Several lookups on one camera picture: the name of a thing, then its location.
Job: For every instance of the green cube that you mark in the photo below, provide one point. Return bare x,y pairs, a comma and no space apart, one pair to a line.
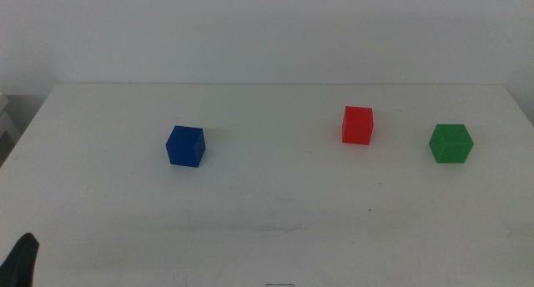
450,144

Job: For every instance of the blue cube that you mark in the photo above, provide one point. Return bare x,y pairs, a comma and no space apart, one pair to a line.
185,147

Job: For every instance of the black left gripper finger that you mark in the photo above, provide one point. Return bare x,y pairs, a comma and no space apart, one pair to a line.
18,264

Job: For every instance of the red cube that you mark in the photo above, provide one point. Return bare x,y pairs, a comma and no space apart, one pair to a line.
357,126

